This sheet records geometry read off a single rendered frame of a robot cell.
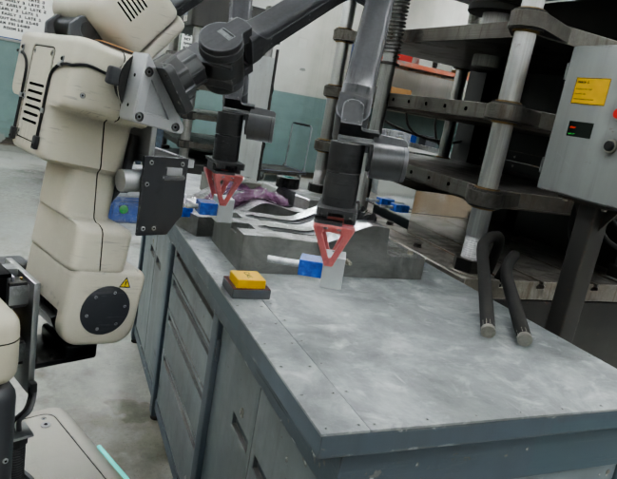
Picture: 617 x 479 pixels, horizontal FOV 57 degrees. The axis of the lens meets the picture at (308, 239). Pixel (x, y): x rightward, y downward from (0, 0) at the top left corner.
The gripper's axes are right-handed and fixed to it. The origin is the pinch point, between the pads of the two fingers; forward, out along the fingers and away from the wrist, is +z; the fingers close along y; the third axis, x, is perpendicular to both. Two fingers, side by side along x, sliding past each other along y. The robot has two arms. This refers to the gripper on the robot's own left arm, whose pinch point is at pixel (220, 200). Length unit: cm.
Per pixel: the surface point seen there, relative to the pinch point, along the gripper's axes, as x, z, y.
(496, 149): -80, -20, 4
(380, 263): -41.2, 11.7, -7.5
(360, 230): -33.8, 3.4, -7.3
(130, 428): 4, 95, 57
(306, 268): -3.5, 2.2, -41.7
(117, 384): 5, 95, 88
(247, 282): -1.1, 12.0, -21.9
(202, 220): -3.1, 10.5, 23.0
